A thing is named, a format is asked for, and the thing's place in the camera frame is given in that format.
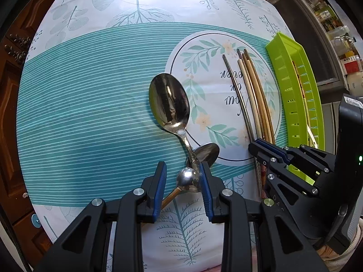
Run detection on dark wooden kitchen cabinets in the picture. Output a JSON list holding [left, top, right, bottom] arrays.
[[0, 0, 54, 261]]

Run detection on white jug red label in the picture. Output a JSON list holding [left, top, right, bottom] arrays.
[[342, 57, 363, 75]]

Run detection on white plastic bottle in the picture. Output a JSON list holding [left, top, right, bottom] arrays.
[[329, 25, 351, 41]]

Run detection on cream chopstick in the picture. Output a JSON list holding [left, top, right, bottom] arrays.
[[237, 58, 267, 145]]

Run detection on leaf print tablecloth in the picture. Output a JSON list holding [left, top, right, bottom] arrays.
[[15, 0, 297, 272]]

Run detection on green plastic utensil tray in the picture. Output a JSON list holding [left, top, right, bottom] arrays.
[[266, 32, 326, 183]]

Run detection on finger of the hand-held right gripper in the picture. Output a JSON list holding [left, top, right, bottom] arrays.
[[257, 139, 337, 188], [248, 141, 321, 197]]

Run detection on chopsticks and spoon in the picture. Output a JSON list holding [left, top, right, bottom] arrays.
[[292, 61, 316, 148]]

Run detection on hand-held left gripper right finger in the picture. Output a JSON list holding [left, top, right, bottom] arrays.
[[199, 161, 329, 272]]

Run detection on small round metal spoon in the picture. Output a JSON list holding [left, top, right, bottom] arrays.
[[176, 168, 202, 193]]

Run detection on grey disinfection cabinet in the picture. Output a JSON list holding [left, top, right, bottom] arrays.
[[272, 0, 345, 97]]

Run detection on large metal spoon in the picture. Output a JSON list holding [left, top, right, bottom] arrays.
[[149, 73, 199, 168]]

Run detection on metal chopstick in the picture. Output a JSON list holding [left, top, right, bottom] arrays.
[[222, 54, 263, 199]]

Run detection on small spoon with wooden handle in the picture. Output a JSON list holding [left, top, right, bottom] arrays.
[[142, 143, 220, 228]]

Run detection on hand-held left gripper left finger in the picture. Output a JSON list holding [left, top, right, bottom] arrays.
[[34, 161, 168, 272]]

